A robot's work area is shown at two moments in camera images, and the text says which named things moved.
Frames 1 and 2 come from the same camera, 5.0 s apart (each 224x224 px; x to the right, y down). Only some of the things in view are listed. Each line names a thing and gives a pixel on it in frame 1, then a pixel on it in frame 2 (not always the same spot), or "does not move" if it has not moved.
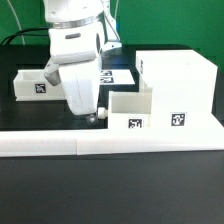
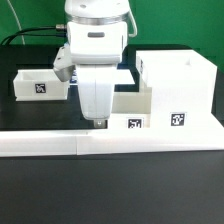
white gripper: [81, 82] → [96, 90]
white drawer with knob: [130, 109] does not move
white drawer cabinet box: [183, 86] does not move
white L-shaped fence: [56, 142] does not move
